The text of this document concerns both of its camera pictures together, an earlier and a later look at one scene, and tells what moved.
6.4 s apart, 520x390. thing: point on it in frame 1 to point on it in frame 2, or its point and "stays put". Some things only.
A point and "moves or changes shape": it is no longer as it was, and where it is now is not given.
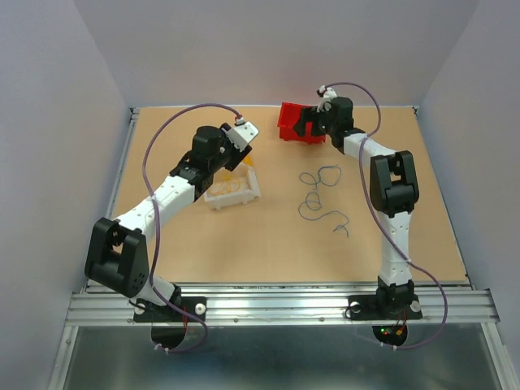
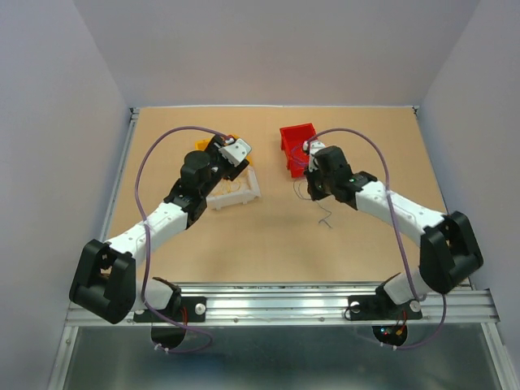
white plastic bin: [231, 187] stays put
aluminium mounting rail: [440, 304] stays put
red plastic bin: [288, 116] to [292, 141]
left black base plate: [149, 312] stays put
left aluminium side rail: [134, 112] stays put
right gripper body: [322, 123] to [320, 185]
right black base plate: [366, 307] stays put
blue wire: [335, 166] moves or changes shape
